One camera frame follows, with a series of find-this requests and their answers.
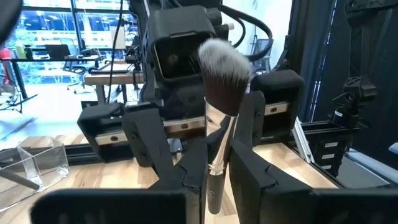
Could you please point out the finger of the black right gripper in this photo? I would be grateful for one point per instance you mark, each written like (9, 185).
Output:
(149, 140)
(253, 121)

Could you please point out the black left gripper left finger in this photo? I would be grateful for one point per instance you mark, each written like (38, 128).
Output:
(124, 205)

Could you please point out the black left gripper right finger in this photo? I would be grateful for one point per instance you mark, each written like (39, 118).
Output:
(280, 202)

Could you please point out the angled makeup brush silver ferrule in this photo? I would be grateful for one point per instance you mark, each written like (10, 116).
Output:
(219, 130)

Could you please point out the clear acrylic organizer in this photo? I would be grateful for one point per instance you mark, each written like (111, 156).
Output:
(53, 161)

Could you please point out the black curtain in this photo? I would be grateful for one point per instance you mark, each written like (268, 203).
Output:
(311, 62)

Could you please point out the light wooden desk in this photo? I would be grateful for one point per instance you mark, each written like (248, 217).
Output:
(109, 77)

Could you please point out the black labelled control box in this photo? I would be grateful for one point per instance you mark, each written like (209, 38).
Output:
(339, 149)

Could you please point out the black office chair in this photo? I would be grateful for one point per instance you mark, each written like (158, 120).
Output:
(76, 67)

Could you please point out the white lamp shade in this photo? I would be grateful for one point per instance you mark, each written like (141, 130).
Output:
(117, 37)

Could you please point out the black laptop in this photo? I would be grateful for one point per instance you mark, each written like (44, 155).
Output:
(57, 51)

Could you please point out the long black desk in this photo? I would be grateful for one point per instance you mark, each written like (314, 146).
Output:
(37, 59)

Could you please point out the green bottle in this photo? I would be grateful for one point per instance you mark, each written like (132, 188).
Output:
(23, 52)

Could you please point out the red canister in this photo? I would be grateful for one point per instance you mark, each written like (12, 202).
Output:
(4, 53)

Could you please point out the aluminium frame post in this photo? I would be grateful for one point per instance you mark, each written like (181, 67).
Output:
(303, 143)

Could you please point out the black camera on bracket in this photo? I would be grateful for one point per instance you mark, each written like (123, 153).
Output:
(351, 105)

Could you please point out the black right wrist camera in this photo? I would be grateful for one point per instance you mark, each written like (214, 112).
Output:
(180, 40)

